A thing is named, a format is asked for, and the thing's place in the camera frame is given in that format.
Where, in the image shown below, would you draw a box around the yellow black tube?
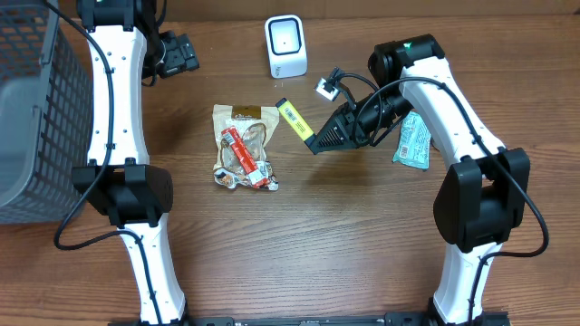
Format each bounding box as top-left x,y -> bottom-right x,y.
276,98 -> 315,146

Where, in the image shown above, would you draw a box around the teal white snack packet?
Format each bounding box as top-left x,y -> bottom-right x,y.
392,111 -> 431,170

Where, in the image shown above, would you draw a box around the beige snack bag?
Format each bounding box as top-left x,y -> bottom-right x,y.
212,104 -> 279,191

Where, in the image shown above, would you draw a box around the red snack bar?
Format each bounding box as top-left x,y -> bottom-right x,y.
215,126 -> 270,188

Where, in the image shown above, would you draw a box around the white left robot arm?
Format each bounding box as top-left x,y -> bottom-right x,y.
53,0 -> 199,325

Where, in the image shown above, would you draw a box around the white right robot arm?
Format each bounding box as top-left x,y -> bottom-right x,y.
304,34 -> 535,325

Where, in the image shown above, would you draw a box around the white barcode scanner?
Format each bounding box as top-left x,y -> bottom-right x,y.
264,14 -> 308,79

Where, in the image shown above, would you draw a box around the grey plastic mesh basket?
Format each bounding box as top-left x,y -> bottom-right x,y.
1,1 -> 92,225

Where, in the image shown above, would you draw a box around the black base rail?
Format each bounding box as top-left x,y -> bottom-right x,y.
108,310 -> 511,326

